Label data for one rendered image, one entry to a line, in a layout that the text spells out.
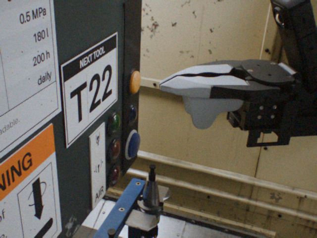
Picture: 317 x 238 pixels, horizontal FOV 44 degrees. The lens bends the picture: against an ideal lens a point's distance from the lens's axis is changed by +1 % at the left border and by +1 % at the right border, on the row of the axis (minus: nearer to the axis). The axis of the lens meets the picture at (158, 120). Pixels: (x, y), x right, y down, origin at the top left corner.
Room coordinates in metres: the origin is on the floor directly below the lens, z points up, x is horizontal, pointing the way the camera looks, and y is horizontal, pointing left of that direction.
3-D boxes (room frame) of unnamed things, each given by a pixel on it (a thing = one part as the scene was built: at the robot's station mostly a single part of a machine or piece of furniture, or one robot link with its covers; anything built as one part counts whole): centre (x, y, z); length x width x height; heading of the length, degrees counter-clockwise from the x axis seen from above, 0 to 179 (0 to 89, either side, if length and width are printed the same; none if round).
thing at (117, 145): (0.35, 0.04, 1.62); 0.02 x 0.01 x 0.02; 163
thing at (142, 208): (0.74, 0.01, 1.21); 0.06 x 0.06 x 0.03
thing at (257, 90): (0.40, -0.09, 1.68); 0.09 x 0.05 x 0.02; 103
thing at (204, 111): (0.39, -0.05, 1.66); 0.09 x 0.03 x 0.06; 103
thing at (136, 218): (0.69, 0.02, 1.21); 0.07 x 0.05 x 0.01; 73
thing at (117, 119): (0.35, 0.04, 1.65); 0.02 x 0.01 x 0.02; 163
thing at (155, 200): (0.74, 0.01, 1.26); 0.04 x 0.04 x 0.07
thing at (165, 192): (0.79, -0.01, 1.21); 0.07 x 0.05 x 0.01; 73
